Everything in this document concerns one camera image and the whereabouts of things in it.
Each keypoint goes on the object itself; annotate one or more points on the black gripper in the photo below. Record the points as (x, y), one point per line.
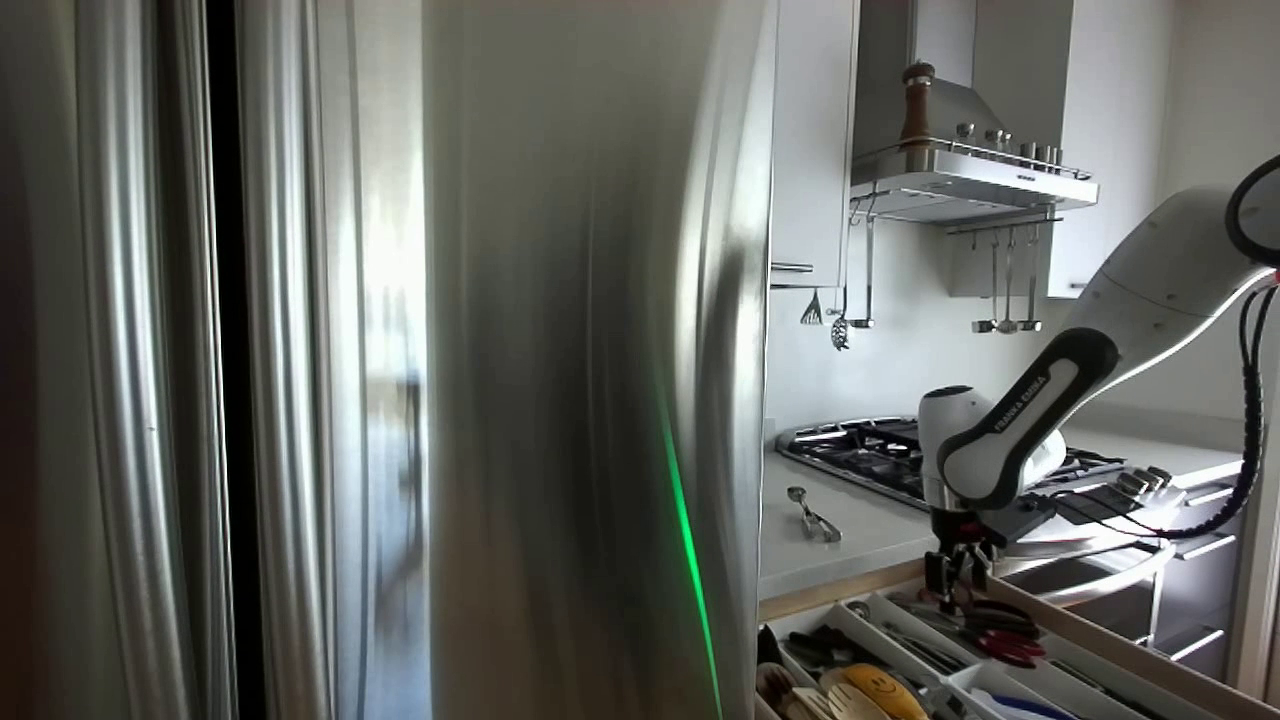
(963, 532)

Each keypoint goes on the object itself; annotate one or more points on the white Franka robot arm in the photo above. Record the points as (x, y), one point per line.
(1135, 305)

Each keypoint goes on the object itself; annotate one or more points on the metal ice cream scoop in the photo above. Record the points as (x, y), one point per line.
(810, 518)

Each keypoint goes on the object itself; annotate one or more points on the wooden drawer with dark front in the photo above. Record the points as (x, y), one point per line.
(1135, 649)

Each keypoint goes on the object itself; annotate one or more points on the white cutlery tray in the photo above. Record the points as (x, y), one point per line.
(1052, 675)

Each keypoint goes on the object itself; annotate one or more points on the white and blue peeler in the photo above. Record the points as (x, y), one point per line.
(1024, 701)

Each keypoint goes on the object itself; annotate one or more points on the yellow smiley face spatula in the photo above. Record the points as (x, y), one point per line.
(874, 692)

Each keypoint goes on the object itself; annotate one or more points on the stainless gas stove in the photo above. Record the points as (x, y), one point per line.
(855, 454)

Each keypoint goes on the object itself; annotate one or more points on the hanging metal measuring spoon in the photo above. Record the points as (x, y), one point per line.
(1008, 325)
(1031, 325)
(985, 325)

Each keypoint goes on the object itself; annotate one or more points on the small hanging kitchen tool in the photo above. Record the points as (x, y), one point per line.
(813, 308)
(840, 331)

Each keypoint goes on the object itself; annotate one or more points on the stainless range hood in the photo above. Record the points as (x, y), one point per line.
(975, 186)

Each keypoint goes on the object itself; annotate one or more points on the small spice jar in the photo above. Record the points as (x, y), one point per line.
(965, 132)
(1003, 138)
(1038, 155)

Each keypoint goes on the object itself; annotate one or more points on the brown pepper mill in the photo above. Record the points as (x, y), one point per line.
(917, 115)

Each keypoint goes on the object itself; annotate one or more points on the stainless steel refrigerator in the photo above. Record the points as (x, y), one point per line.
(400, 363)

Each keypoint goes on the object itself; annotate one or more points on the white wall cabinet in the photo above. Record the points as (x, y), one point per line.
(813, 132)

